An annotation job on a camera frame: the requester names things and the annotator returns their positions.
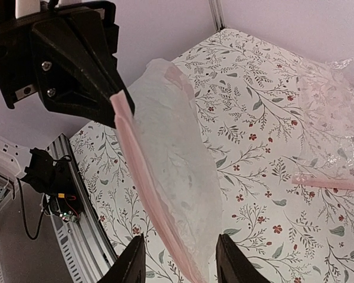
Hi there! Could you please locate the aluminium front rail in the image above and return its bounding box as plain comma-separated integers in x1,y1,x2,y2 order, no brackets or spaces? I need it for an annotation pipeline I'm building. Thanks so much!
47,134,119,282

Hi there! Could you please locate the left aluminium post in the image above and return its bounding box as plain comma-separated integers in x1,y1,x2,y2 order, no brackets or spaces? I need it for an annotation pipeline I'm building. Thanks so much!
208,0,226,32

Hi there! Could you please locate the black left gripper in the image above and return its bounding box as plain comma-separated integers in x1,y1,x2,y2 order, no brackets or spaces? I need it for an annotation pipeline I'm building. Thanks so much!
0,1,135,127

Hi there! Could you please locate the clear bag at back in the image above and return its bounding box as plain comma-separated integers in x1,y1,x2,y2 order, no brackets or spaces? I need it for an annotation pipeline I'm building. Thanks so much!
292,58,354,190

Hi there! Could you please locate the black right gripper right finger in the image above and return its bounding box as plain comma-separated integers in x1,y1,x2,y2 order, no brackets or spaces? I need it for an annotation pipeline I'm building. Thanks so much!
217,234,270,283

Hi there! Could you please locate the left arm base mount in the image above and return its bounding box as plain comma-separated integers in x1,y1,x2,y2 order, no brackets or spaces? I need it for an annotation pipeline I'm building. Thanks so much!
21,148,82,223

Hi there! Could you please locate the clear zip top bag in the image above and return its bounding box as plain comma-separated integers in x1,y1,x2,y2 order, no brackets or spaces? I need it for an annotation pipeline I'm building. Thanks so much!
110,58,222,282

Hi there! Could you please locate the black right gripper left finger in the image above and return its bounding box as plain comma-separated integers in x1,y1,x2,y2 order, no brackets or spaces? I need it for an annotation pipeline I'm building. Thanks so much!
99,234,146,283

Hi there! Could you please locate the floral tablecloth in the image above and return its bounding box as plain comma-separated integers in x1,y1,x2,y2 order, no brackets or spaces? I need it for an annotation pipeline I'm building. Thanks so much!
70,28,354,282

